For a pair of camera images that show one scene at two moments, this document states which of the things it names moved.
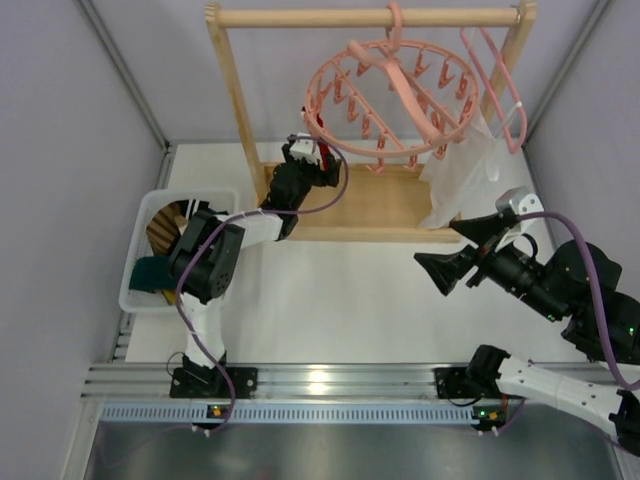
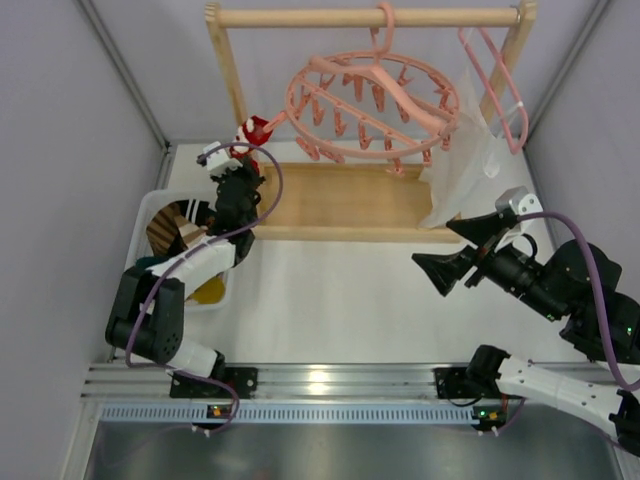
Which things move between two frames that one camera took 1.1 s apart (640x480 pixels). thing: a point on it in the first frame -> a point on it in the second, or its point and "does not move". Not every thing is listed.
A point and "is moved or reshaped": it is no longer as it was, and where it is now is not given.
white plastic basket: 135,301 does not move
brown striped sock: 164,227 does not move
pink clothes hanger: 513,148 does not move
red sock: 324,152 -> 251,131
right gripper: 483,253 does not move
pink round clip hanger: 390,99 is moved or reshaped
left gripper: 307,164 -> 236,176
